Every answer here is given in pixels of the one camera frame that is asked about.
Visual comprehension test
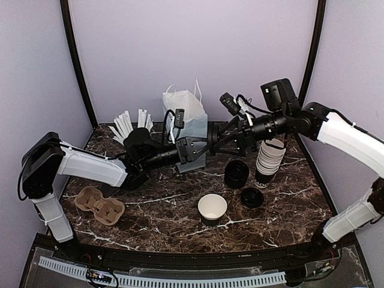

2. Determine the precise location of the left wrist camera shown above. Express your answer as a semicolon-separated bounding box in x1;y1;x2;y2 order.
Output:
161;109;185;144

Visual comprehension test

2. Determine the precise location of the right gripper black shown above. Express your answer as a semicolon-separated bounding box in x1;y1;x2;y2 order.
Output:
213;107;289;157

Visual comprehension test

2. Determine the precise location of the stack of paper coffee cups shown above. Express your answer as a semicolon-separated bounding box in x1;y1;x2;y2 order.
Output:
255;139;286;188

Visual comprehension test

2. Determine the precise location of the white slotted cable duct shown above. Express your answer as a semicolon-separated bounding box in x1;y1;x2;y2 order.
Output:
38;256;286;287

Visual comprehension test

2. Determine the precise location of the bundle of wrapped white straws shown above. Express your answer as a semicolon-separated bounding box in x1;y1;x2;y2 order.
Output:
108;109;154;145

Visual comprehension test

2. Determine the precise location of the black paper coffee cup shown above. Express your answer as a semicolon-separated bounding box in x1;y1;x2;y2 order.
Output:
197;194;227;227

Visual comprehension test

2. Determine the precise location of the brown cardboard cup carrier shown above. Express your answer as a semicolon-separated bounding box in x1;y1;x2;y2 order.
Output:
74;186;125;226

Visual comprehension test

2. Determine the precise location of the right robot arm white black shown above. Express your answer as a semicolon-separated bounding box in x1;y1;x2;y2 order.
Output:
208;78;383;260

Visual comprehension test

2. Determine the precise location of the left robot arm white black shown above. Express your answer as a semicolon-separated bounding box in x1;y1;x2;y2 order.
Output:
17;128;208;262

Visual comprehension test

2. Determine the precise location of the black front frame rail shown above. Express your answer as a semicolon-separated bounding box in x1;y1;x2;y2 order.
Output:
32;220;344;270

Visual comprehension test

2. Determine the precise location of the light blue paper bag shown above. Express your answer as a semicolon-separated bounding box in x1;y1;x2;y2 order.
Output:
162;78;208;173

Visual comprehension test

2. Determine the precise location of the black plastic lid on table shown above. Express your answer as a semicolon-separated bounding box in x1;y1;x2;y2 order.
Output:
241;187;265;209

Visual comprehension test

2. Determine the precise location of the stack of black lids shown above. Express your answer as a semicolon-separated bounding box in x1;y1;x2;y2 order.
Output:
224;160;250;189

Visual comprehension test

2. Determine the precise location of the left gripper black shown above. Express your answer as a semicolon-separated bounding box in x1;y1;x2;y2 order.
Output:
140;136;215;172

